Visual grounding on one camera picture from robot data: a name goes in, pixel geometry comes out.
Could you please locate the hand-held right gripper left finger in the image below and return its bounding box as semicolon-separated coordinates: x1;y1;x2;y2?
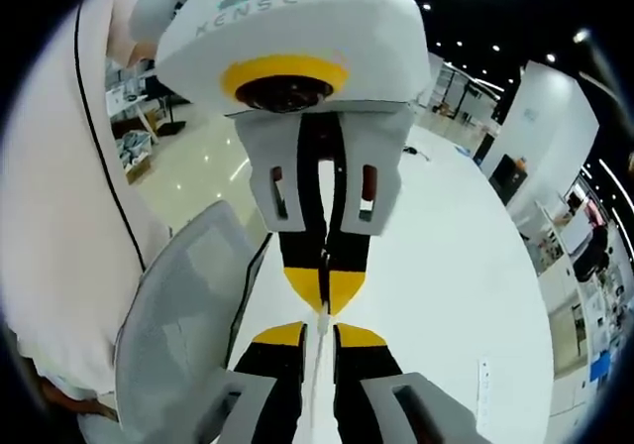
197;320;309;444

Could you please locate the black cabinet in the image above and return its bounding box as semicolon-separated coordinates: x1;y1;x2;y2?
488;154;530;206

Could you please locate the cardboard box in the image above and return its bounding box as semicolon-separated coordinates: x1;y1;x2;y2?
124;158;154;186

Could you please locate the clear plastic food packaging bag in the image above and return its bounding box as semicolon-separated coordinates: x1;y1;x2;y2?
296;297;336;444

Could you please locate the long white counter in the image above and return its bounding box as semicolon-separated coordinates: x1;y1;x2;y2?
537;200;634;405

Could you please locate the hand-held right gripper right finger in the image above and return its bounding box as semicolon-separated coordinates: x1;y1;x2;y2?
332;323;489;444

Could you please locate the white table socket panel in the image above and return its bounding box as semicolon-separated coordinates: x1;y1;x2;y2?
474;356;492;433

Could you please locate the grey mesh office chair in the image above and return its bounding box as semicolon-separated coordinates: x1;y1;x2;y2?
114;199;273;444

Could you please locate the black floor stand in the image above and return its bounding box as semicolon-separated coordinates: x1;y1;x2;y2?
157;79;188;137

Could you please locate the blue box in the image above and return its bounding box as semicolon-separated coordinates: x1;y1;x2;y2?
587;350;617;385

